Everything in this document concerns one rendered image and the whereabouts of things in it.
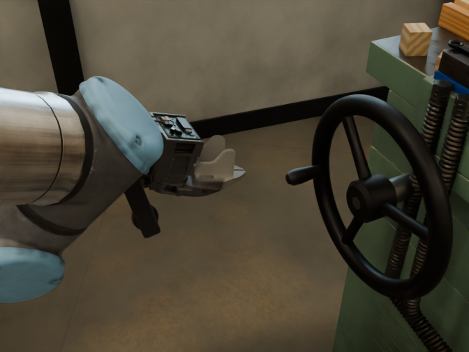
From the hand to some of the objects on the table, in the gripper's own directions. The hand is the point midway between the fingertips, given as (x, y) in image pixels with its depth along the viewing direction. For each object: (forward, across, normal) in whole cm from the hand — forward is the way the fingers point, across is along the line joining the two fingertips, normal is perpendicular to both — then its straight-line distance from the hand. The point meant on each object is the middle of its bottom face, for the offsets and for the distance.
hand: (234, 176), depth 77 cm
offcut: (+32, +9, -20) cm, 39 cm away
